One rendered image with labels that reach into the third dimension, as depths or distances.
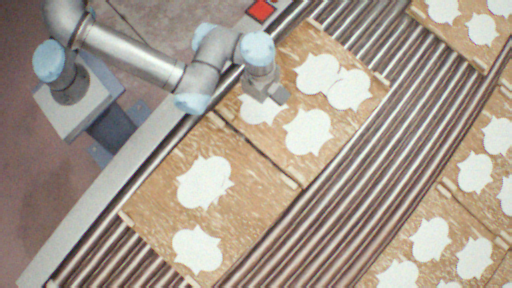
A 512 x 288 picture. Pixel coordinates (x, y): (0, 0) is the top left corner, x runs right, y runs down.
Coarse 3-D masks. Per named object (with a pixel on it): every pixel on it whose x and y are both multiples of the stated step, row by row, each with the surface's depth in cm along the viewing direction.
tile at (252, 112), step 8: (240, 96) 158; (248, 96) 157; (248, 104) 157; (256, 104) 157; (264, 104) 157; (272, 104) 156; (240, 112) 156; (248, 112) 156; (256, 112) 156; (264, 112) 156; (272, 112) 156; (248, 120) 156; (256, 120) 155; (264, 120) 155; (272, 120) 155
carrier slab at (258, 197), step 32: (224, 128) 156; (192, 160) 154; (256, 160) 154; (160, 192) 152; (256, 192) 151; (288, 192) 151; (160, 224) 150; (192, 224) 150; (224, 224) 149; (256, 224) 149; (224, 256) 147
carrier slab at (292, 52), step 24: (288, 48) 162; (312, 48) 162; (336, 48) 161; (288, 72) 160; (312, 96) 158; (384, 96) 157; (240, 120) 157; (288, 120) 156; (336, 120) 156; (360, 120) 155; (264, 144) 155; (336, 144) 154; (312, 168) 152
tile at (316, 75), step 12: (312, 60) 159; (324, 60) 159; (336, 60) 158; (300, 72) 158; (312, 72) 158; (324, 72) 158; (336, 72) 157; (300, 84) 157; (312, 84) 157; (324, 84) 156
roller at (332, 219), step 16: (448, 64) 161; (432, 80) 160; (432, 96) 159; (416, 112) 157; (400, 128) 156; (384, 144) 155; (384, 160) 154; (368, 176) 153; (352, 192) 152; (336, 208) 151; (320, 224) 151; (336, 224) 150; (320, 240) 149; (304, 256) 148; (288, 272) 147
